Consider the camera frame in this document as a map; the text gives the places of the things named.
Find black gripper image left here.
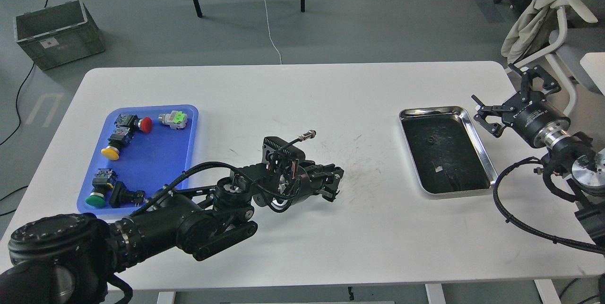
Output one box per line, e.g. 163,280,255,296
255,162,344,213

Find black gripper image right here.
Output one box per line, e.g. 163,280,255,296
472,64,570,148

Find black robot arm image left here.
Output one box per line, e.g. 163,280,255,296
1,130,344,304

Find silver metal tray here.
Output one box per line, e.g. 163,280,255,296
399,106,497,199

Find blue plastic tray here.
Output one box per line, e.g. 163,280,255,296
76,105,199,217

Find beige cloth on chair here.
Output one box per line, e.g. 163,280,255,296
501,0,557,63

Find white office chair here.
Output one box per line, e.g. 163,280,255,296
515,0,604,115

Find grey plastic crate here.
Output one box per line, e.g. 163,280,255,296
14,0,105,71

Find grey green connector switch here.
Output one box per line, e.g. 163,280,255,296
158,110,188,130

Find red push button switch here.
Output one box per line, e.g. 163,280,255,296
114,114,153,133

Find black selector switch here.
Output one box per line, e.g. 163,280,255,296
109,181,145,208

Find yellow push button switch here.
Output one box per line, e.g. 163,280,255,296
100,127,133,160

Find green push button switch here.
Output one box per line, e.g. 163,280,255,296
85,168,117,208

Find black floor cable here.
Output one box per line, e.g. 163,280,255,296
0,61,35,145

